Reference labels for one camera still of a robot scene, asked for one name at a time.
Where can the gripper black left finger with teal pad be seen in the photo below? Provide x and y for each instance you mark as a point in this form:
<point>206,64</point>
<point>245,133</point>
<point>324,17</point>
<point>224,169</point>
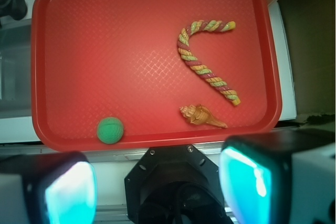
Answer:
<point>48,188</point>

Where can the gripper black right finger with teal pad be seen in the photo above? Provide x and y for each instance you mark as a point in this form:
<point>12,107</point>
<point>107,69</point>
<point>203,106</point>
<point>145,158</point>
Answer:
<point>283,176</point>

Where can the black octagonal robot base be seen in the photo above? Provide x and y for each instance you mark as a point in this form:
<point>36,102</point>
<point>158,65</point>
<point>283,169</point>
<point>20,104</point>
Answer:
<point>176,184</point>

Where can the green textured ball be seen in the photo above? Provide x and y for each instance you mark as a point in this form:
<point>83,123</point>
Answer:
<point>110,130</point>

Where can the tan conch seashell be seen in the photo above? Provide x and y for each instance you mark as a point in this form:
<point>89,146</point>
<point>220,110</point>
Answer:
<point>200,115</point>

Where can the red plastic tray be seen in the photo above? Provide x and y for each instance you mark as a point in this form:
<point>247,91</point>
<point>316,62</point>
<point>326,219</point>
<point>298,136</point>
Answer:
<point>94,59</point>

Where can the black tripod knob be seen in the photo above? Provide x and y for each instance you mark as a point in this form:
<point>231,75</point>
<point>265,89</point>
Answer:
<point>15,9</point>

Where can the twisted multicolour rope candy cane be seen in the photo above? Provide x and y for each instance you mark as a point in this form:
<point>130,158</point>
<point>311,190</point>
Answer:
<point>201,70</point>

